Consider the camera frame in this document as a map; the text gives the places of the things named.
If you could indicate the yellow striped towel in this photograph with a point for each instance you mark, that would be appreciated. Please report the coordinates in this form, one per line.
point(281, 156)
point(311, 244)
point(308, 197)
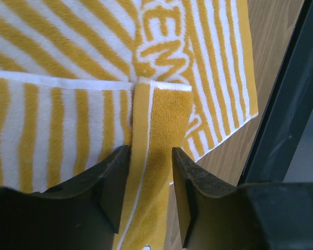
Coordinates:
point(78, 79)

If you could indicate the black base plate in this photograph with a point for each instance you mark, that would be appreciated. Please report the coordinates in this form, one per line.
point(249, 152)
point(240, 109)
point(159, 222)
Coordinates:
point(288, 109)

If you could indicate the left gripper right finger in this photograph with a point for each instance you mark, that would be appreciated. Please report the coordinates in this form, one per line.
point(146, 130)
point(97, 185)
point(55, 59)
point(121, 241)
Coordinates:
point(214, 214)

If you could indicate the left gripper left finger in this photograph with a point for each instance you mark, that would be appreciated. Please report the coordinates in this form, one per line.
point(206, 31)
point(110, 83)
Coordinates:
point(83, 212)

